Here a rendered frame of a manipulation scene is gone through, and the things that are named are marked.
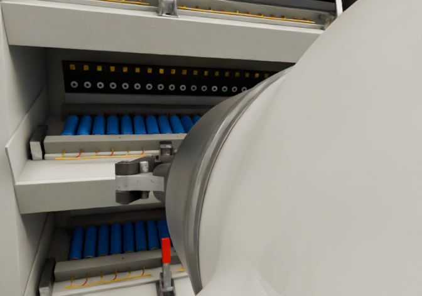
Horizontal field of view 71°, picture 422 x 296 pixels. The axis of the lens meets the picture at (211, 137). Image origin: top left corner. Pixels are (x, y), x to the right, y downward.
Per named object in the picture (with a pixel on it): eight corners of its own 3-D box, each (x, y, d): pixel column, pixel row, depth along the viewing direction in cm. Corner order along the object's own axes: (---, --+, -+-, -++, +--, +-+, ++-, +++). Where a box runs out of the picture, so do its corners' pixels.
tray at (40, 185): (400, 182, 54) (424, 136, 49) (20, 214, 36) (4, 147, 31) (333, 131, 70) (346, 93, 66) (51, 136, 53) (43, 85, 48)
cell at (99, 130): (105, 125, 49) (104, 144, 44) (94, 125, 48) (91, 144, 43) (105, 115, 48) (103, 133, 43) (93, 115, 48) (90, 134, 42)
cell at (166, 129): (167, 124, 52) (173, 142, 47) (157, 124, 51) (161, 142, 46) (167, 115, 51) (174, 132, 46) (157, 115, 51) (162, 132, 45)
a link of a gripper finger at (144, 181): (218, 205, 17) (120, 215, 15) (190, 191, 21) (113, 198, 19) (216, 162, 17) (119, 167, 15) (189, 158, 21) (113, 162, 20)
